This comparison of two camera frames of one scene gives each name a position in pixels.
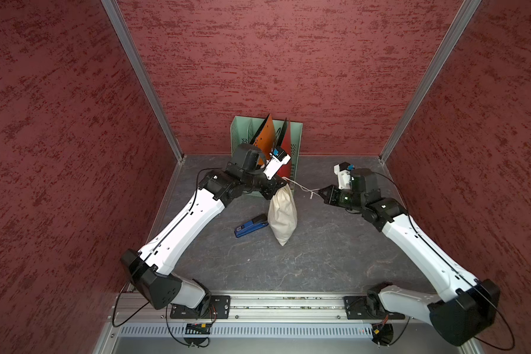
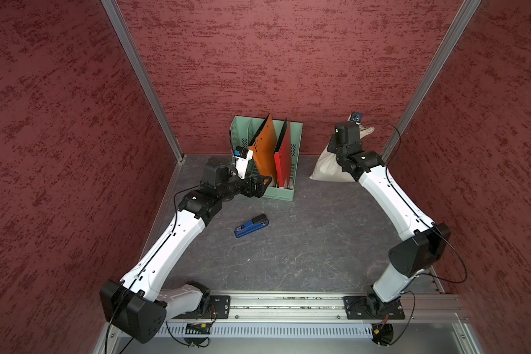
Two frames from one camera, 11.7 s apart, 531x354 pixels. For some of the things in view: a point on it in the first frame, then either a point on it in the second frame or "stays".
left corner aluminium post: x=134 y=52 stays
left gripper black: x=271 y=186 to x=259 y=189
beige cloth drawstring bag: x=282 y=214 to x=327 y=168
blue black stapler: x=257 y=223 stays
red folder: x=285 y=145 stays
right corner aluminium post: x=464 y=14 stays
